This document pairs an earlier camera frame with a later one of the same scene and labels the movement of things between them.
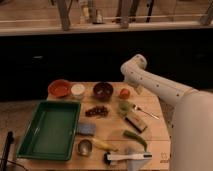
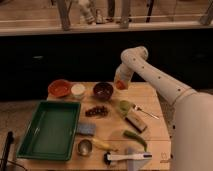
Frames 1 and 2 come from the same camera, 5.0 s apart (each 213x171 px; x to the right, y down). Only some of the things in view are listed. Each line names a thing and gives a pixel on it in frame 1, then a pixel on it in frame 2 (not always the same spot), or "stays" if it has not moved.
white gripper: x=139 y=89 → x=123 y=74
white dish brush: x=108 y=157 stays
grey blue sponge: x=86 y=128 stays
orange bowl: x=59 y=88 stays
